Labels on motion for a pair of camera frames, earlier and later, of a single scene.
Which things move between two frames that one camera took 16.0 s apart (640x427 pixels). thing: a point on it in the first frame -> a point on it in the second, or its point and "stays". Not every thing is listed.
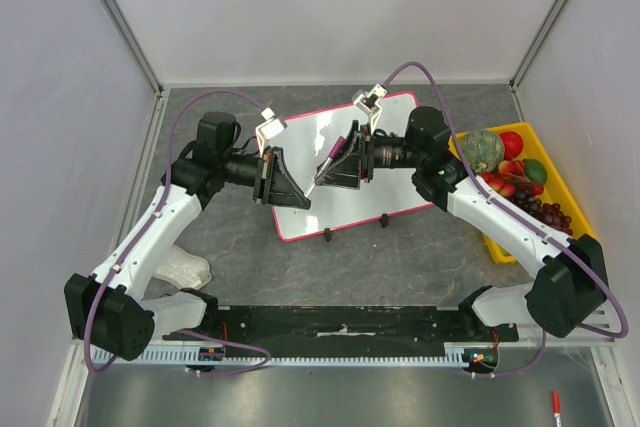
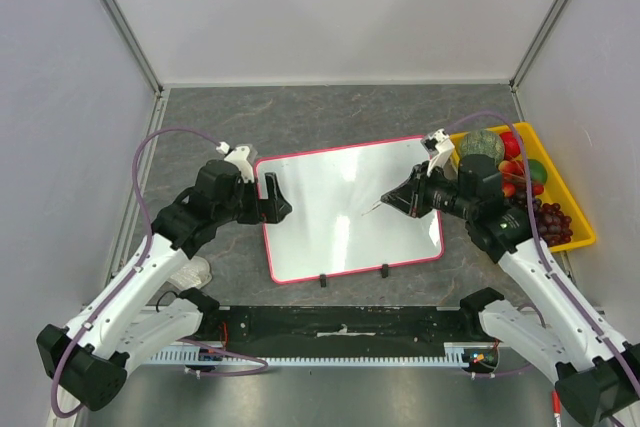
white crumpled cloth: [184, 269] stays
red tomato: [513, 144] stays
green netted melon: [484, 150] stays
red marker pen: [556, 406] stays
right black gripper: [365, 156] -> [417, 195]
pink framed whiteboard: [307, 143] -> [326, 233]
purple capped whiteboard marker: [333, 152] -> [372, 207]
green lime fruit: [535, 170] stays
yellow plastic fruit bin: [557, 188] stays
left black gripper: [274, 184] -> [271, 210]
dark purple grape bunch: [550, 213] stays
